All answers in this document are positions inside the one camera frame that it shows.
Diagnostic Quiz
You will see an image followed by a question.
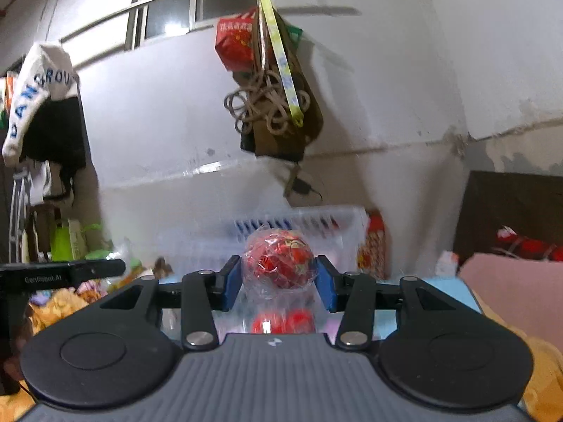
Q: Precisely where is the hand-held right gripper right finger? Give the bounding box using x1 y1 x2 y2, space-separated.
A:
314 255 454 348

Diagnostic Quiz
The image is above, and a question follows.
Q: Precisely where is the dark wooden headboard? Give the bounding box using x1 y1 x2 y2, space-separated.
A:
453 170 563 270

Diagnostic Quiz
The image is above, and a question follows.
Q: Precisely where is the red ball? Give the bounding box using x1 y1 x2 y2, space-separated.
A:
242 227 318 291
251 309 317 335

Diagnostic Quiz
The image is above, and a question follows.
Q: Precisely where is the clear plastic basket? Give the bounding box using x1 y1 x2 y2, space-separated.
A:
157 204 371 283

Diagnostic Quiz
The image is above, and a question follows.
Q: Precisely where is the yellow blue patterned ribbon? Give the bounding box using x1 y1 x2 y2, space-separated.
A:
254 0 305 128

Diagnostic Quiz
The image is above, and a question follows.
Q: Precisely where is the white lettered garment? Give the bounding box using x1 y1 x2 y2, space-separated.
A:
2 41 81 168

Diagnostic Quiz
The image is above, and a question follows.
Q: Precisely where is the coiled beige rope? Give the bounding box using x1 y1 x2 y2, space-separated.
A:
223 72 311 137

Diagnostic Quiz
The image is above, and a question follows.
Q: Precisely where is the window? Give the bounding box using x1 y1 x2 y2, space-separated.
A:
125 0 265 52

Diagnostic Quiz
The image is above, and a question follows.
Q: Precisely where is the black charger adapter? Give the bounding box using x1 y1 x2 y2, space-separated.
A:
283 165 324 205

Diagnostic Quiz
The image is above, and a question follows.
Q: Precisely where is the pink cushion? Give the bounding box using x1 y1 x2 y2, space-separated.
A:
457 252 563 353

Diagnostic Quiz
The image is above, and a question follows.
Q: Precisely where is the metal clothes rod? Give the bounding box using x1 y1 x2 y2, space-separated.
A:
59 0 325 45

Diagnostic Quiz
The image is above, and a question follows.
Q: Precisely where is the hanging brown bag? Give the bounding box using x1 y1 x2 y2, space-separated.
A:
232 8 325 164

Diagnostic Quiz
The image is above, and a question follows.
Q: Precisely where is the orange floral blanket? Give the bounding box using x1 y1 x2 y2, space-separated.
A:
0 287 113 422

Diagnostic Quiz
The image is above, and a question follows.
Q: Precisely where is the black garment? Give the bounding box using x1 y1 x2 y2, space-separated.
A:
19 94 89 204

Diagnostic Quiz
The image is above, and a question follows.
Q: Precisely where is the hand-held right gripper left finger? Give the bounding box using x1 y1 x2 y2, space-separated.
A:
99 255 243 353

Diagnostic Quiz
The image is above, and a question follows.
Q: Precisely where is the hanging red box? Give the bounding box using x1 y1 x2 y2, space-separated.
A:
214 8 265 71

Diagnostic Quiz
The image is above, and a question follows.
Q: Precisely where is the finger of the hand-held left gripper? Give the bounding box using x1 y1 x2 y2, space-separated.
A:
70 259 127 287

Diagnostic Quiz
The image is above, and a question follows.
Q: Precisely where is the red patterned box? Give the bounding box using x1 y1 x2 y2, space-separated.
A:
356 208 390 281

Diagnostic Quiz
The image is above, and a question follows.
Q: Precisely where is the yellow cloth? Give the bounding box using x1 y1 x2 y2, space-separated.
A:
521 336 563 422

